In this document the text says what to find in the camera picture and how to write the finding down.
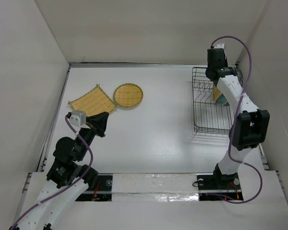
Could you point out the black wire dish rack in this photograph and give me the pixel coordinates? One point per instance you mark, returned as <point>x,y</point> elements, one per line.
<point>208,117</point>

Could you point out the round bamboo tray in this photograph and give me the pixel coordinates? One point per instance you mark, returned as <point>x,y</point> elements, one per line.
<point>128,95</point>

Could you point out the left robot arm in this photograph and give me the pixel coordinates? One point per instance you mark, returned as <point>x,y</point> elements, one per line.
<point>70,174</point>

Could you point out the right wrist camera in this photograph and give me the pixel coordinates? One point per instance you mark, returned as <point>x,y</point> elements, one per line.
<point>219,45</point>

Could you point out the blue white floral plate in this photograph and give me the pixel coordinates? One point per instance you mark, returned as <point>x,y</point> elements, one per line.
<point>239,75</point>

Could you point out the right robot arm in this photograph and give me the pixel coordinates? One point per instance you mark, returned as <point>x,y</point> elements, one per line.
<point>250,123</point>

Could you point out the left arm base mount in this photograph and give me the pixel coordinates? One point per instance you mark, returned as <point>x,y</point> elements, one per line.
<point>100,192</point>

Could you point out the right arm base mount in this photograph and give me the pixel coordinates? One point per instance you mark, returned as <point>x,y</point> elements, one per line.
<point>217,186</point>

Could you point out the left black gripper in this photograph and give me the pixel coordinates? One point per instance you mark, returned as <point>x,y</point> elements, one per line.
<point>98,122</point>

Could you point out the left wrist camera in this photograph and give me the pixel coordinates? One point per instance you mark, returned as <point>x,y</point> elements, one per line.
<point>77,118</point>

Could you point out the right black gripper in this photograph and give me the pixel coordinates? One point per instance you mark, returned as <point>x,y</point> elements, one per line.
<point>225,59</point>

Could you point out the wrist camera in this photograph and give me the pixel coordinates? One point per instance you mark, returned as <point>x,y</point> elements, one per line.
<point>219,45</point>
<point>77,118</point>

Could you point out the red teal floral plate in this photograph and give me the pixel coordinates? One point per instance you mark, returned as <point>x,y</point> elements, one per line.
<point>222,101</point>

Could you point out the scoop-shaped bamboo tray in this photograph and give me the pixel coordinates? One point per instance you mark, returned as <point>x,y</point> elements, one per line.
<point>216,93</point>

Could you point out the square bamboo tray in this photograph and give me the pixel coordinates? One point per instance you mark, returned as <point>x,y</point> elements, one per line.
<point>94,102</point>

